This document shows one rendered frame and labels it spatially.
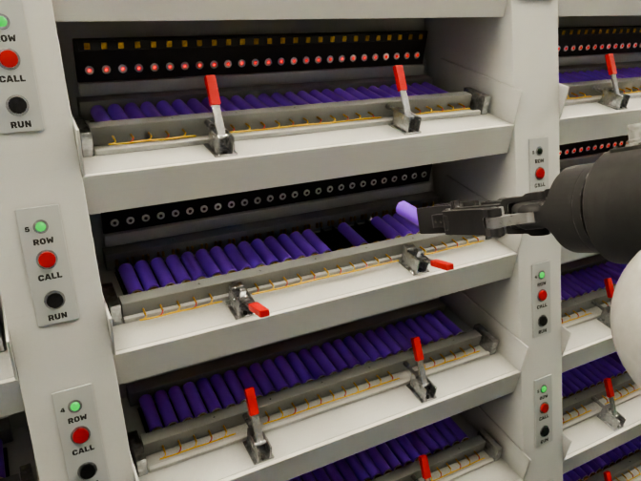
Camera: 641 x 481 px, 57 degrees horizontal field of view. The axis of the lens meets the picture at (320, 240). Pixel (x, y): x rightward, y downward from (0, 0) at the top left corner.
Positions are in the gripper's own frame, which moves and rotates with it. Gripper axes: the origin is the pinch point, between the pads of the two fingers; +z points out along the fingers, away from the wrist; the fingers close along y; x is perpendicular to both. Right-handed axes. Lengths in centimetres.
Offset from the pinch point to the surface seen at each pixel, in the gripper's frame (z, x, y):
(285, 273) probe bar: 20.2, 4.7, 11.7
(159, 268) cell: 26.0, 1.2, 26.5
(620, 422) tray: 21, 47, -51
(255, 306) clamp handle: 12.1, 6.6, 19.7
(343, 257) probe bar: 19.7, 4.2, 2.9
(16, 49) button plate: 11.8, -23.2, 39.0
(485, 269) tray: 16.2, 10.4, -19.2
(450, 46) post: 23.9, -25.2, -25.7
